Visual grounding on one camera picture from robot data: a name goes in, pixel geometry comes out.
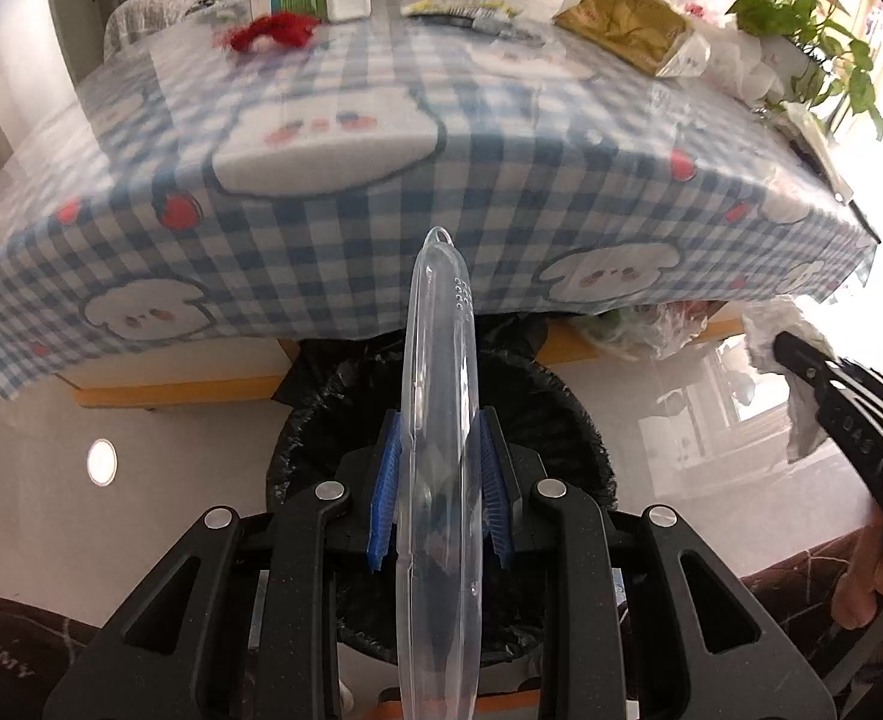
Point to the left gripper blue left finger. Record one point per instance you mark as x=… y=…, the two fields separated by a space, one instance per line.
x=384 y=494

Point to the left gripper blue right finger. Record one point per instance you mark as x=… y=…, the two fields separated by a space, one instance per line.
x=494 y=463

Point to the clear plastic tube case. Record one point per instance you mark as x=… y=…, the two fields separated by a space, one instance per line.
x=439 y=537

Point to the gold tissue package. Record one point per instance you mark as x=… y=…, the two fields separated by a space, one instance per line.
x=649 y=35

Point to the red mesh net bag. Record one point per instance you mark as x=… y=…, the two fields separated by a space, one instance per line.
x=286 y=29

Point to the yellow silver snack wrapper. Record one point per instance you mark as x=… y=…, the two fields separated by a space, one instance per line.
x=493 y=18

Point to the person's right hand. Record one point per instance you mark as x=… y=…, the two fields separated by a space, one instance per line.
x=856 y=596

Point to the plastic bags under table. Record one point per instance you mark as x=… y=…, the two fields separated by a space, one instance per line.
x=655 y=331

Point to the green potted plant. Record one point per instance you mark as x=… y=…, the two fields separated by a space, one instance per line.
x=834 y=65

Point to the white plastic bag pile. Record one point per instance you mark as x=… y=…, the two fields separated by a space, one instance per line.
x=754 y=70

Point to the blue checkered bear tablecloth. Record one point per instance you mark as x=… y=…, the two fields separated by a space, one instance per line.
x=185 y=191

